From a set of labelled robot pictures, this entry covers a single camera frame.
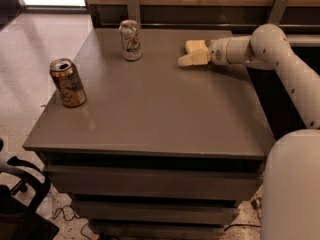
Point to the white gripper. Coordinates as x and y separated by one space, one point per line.
217 52

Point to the yellow sponge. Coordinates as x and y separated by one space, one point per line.
194 45

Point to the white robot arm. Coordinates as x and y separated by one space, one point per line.
291 194

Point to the white 7up can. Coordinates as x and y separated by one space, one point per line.
130 42

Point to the orange soda can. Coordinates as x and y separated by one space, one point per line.
67 81

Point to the grey drawer cabinet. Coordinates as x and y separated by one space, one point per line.
156 151

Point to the black office chair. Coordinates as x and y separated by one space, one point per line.
19 219

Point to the left metal bracket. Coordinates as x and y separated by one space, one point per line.
133 10

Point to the metal bracket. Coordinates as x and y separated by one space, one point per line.
133 10
277 12

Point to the right metal bracket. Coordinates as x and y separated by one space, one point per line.
277 12

